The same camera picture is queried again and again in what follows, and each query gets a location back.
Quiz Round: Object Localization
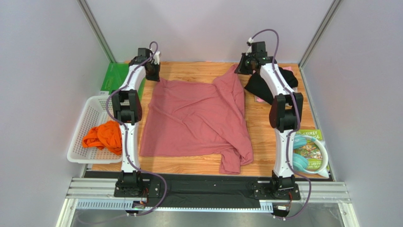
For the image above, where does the dusty red t-shirt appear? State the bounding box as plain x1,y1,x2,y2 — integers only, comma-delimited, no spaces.
140,65,254,175

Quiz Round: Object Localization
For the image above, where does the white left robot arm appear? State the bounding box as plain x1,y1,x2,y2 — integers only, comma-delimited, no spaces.
112,48,160,194

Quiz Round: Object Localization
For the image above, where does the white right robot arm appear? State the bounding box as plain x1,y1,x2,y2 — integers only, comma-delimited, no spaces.
235,39,303,193

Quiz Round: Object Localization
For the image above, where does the black folded t-shirt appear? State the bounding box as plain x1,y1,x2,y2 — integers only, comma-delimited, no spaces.
244,67,293,105

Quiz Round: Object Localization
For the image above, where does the pink folded t-shirt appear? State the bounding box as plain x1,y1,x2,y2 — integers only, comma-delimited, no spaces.
255,66,298,103

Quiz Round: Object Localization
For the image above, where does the green plastic folder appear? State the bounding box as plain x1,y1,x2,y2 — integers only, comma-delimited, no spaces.
99,63,129,95

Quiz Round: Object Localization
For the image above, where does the white plastic laundry basket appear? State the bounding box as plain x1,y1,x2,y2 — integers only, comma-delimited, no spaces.
67,95,122,164

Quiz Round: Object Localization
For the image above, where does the orange t-shirt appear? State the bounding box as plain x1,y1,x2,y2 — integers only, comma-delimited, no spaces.
82,121,123,155

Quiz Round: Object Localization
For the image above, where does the green children's book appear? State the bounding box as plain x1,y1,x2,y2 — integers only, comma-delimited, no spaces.
293,129,331,172

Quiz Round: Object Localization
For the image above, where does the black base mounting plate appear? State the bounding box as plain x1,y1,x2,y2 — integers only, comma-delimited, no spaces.
83,172,301,209

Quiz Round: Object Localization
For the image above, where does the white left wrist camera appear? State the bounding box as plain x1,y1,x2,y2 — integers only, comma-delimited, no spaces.
152,51,161,65

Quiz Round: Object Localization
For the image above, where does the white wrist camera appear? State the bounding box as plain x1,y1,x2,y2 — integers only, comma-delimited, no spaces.
245,37,254,55
152,51,161,65

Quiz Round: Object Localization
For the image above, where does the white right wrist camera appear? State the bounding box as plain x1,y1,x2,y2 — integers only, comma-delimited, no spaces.
245,37,254,55

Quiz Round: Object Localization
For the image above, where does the aluminium frame rail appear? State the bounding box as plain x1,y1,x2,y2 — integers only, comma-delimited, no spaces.
57,175,359,227

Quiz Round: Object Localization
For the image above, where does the white cable duct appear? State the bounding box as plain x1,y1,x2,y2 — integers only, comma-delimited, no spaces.
75,200,274,213

